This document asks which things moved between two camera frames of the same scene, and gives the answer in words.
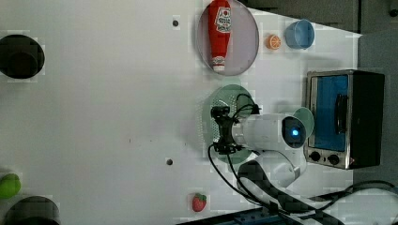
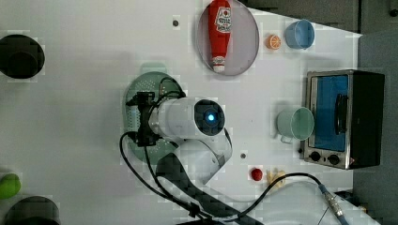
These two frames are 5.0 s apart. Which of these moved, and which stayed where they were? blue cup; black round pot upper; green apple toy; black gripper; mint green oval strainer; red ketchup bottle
Moved: mint green oval strainer; black gripper
Stayed: red ketchup bottle; black round pot upper; blue cup; green apple toy
